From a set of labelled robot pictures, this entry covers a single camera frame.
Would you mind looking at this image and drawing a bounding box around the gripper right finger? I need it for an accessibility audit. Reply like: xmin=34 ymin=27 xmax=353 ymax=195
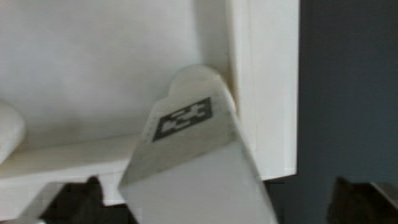
xmin=327 ymin=177 xmax=398 ymax=224

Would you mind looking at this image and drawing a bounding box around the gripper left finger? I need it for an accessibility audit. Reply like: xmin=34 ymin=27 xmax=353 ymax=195
xmin=39 ymin=176 xmax=138 ymax=224

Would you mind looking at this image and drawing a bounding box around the white square tabletop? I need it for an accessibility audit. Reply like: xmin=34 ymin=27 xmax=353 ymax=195
xmin=0 ymin=0 xmax=300 ymax=224

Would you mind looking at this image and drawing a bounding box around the white table leg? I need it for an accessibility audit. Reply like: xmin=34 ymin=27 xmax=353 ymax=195
xmin=119 ymin=65 xmax=277 ymax=224

